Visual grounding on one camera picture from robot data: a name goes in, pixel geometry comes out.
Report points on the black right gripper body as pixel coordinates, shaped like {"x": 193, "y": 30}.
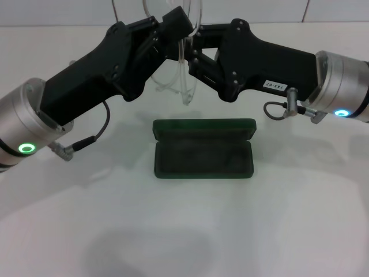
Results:
{"x": 274, "y": 66}

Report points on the green glasses case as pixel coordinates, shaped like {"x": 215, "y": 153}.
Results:
{"x": 201, "y": 153}

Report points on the clear white glasses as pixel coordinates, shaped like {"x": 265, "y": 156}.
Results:
{"x": 188, "y": 86}

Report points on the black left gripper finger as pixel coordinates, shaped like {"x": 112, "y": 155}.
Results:
{"x": 173, "y": 40}
{"x": 174, "y": 20}

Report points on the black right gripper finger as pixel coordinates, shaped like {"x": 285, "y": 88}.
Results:
{"x": 204, "y": 69}
{"x": 210, "y": 36}

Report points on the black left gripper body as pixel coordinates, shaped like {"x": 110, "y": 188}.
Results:
{"x": 86, "y": 80}

